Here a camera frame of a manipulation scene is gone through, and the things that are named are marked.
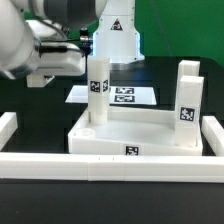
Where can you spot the white left fence block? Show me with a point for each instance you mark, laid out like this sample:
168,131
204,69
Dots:
8,125

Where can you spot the fiducial marker board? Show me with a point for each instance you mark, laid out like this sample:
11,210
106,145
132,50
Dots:
118,95

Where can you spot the white desk top tray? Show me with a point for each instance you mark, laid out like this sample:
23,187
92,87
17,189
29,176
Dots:
131,132

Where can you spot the white front fence bar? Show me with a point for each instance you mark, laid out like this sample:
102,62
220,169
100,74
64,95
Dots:
111,168

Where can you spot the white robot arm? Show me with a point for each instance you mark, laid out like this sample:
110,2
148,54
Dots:
33,40

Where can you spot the white fence block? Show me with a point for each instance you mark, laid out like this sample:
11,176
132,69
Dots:
214,134
8,125

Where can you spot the white right fence block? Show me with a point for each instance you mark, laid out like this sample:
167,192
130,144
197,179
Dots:
214,134

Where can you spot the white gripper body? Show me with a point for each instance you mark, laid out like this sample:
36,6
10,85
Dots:
61,59

